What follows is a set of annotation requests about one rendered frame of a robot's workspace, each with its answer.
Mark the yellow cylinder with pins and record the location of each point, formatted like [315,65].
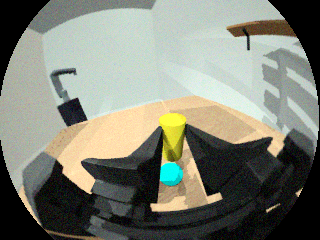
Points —
[172,126]

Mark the cyan circle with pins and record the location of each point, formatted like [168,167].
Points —
[170,174]

